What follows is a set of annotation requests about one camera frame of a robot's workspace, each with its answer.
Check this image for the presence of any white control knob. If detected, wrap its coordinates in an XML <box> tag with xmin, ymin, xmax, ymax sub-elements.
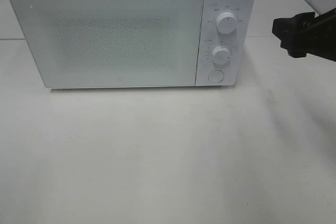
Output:
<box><xmin>211</xmin><ymin>46</ymin><xmax>231</xmax><ymax>65</ymax></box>
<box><xmin>216</xmin><ymin>10</ymin><xmax>238</xmax><ymax>34</ymax></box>

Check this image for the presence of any white microwave door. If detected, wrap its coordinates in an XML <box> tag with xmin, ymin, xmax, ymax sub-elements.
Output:
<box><xmin>10</xmin><ymin>0</ymin><xmax>203</xmax><ymax>88</ymax></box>

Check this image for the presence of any round white door button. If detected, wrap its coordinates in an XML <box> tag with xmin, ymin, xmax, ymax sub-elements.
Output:
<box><xmin>208</xmin><ymin>70</ymin><xmax>224</xmax><ymax>83</ymax></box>

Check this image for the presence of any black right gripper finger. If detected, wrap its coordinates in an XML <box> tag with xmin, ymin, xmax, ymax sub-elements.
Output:
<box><xmin>272</xmin><ymin>9</ymin><xmax>335</xmax><ymax>61</ymax></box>

